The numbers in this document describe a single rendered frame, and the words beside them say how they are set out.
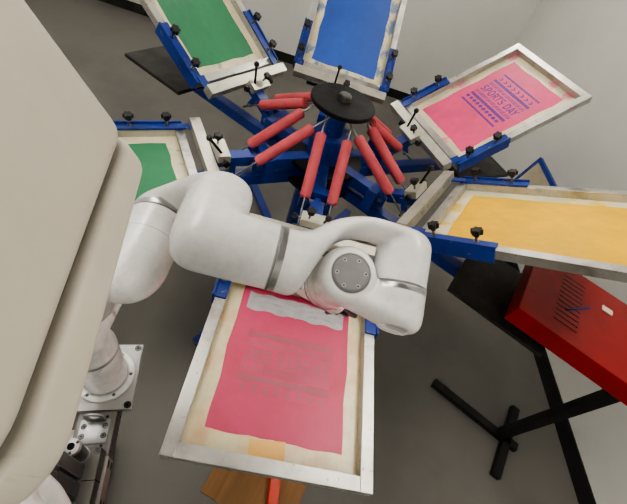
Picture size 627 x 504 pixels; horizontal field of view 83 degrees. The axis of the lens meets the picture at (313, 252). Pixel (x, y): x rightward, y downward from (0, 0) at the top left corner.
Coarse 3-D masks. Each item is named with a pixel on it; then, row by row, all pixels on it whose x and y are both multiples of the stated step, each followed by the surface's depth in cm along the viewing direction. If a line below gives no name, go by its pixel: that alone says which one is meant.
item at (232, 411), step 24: (240, 312) 125; (264, 312) 127; (240, 336) 120; (288, 336) 124; (240, 360) 115; (216, 408) 104; (240, 408) 106; (264, 408) 108; (240, 432) 102; (264, 432) 104
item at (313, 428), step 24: (312, 336) 127; (336, 336) 129; (336, 360) 123; (336, 384) 118; (288, 408) 109; (312, 408) 111; (336, 408) 113; (288, 432) 105; (312, 432) 107; (336, 432) 109
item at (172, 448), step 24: (216, 312) 119; (192, 360) 107; (360, 360) 125; (192, 384) 103; (360, 384) 119; (360, 408) 113; (168, 432) 94; (360, 432) 108; (168, 456) 91; (192, 456) 92; (216, 456) 94; (240, 456) 95; (360, 456) 104; (288, 480) 97; (312, 480) 96; (336, 480) 98; (360, 480) 99
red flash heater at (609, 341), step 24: (528, 288) 149; (552, 288) 153; (576, 288) 158; (600, 288) 162; (528, 312) 141; (552, 312) 144; (576, 312) 148; (600, 312) 152; (624, 312) 156; (552, 336) 139; (576, 336) 139; (600, 336) 143; (624, 336) 146; (576, 360) 138; (600, 360) 135; (624, 360) 138; (600, 384) 138; (624, 384) 132
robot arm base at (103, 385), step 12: (120, 348) 79; (120, 360) 78; (132, 360) 88; (96, 372) 72; (108, 372) 75; (120, 372) 81; (132, 372) 87; (84, 384) 78; (96, 384) 77; (108, 384) 79; (120, 384) 84; (84, 396) 81; (96, 396) 82; (108, 396) 82
